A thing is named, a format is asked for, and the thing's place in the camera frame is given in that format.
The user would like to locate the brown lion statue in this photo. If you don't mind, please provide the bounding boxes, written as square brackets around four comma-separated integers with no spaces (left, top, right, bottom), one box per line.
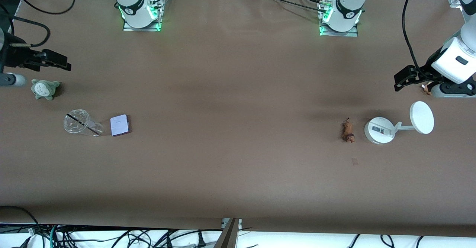
[341,117,356,143]

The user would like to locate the grey totoro plush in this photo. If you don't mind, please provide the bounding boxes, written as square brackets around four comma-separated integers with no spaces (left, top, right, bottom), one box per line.
[31,79,60,101]

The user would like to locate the white round stand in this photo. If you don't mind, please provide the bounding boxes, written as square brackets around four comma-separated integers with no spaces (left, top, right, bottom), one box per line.
[364,101,435,145]

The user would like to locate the black straw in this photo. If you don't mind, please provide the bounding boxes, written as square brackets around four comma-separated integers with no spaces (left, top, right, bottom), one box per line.
[66,113,100,134]

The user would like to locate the clear plastic cup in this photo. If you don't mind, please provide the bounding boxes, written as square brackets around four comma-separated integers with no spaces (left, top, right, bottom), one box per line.
[63,109,104,137]

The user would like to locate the brown table cover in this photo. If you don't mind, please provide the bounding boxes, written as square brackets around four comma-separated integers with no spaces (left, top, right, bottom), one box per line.
[0,0,476,237]

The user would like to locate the dark metal beam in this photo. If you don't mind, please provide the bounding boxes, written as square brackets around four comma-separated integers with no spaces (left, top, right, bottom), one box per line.
[214,219,239,248]

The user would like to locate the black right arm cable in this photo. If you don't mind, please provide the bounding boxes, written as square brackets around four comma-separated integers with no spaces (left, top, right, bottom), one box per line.
[0,0,76,48]

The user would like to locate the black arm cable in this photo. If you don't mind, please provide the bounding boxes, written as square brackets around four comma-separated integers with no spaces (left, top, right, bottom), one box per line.
[0,0,76,48]
[403,0,432,75]

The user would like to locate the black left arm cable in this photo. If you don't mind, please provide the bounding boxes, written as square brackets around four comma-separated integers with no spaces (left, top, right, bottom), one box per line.
[403,0,432,75]

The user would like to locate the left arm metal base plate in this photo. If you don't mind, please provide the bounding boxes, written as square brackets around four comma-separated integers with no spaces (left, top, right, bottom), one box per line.
[318,0,359,37]

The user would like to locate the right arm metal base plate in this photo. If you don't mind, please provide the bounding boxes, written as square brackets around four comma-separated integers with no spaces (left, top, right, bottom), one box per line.
[123,0,164,32]

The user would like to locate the black cable on table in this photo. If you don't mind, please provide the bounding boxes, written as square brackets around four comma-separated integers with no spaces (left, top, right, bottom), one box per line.
[255,0,331,12]

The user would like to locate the black floor cable loop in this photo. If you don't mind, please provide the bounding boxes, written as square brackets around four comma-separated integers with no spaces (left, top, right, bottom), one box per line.
[0,205,43,248]

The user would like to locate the silver table bracket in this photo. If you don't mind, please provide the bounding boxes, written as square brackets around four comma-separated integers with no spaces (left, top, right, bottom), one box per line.
[221,218,243,231]

